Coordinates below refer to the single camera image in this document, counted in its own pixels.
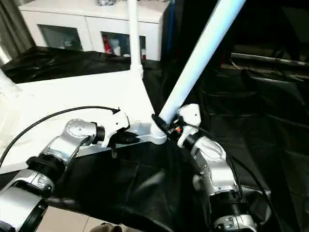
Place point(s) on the white plastic table leg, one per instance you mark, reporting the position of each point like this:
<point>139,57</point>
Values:
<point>8,82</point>
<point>134,36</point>
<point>200,55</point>

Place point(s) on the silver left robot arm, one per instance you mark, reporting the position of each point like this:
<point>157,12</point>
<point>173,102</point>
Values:
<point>60,149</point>

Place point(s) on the black work mat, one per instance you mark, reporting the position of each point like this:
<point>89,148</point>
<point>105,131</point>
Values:
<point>157,188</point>

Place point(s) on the black left robot foot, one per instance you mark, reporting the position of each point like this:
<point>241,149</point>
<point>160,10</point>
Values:
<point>108,228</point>

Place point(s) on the red package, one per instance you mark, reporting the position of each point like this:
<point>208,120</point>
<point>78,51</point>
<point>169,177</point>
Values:
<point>107,44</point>

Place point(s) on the black box with yellow label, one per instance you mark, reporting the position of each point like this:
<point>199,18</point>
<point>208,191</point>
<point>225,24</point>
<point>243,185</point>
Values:
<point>212,31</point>

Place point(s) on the white glass-door cabinet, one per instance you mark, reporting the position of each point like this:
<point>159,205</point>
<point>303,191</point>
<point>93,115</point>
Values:
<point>84,17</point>

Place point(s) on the grey patterned ornament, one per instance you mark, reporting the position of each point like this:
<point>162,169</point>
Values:
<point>103,2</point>

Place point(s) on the grey curtain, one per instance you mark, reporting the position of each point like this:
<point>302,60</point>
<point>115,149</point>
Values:
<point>14,26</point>

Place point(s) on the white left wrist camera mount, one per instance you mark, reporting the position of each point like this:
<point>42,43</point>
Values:
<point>118,123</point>

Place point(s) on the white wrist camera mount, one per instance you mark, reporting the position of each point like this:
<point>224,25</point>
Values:
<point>192,116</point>
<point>118,123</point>

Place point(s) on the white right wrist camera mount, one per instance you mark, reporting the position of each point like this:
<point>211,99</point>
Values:
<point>192,116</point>

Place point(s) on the dark metal rail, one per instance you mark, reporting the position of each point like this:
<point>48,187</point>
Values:
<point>270,59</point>

